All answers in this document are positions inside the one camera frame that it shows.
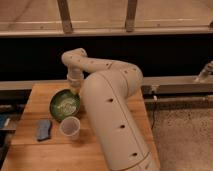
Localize left metal railing post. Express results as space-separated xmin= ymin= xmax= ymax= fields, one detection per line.
xmin=57 ymin=0 xmax=73 ymax=34

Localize translucent plastic cup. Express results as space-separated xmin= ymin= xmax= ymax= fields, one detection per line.
xmin=59 ymin=116 xmax=80 ymax=140

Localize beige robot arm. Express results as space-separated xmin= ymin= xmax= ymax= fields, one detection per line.
xmin=61 ymin=48 xmax=160 ymax=171

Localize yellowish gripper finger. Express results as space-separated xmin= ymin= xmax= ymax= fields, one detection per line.
xmin=70 ymin=87 xmax=80 ymax=95

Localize grey pipe fitting at right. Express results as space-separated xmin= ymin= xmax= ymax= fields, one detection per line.
xmin=198 ymin=61 xmax=213 ymax=80

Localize metal railing post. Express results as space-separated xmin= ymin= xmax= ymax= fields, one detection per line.
xmin=57 ymin=0 xmax=73 ymax=34
xmin=125 ymin=0 xmax=138 ymax=32

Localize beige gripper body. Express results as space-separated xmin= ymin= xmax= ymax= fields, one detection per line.
xmin=67 ymin=68 xmax=84 ymax=88

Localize right metal railing post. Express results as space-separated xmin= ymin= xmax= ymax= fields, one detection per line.
xmin=125 ymin=0 xmax=138 ymax=32

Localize green ceramic bowl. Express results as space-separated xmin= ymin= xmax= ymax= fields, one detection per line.
xmin=49 ymin=89 xmax=81 ymax=122

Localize blue sponge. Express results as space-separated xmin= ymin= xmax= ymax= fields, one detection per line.
xmin=36 ymin=119 xmax=52 ymax=141

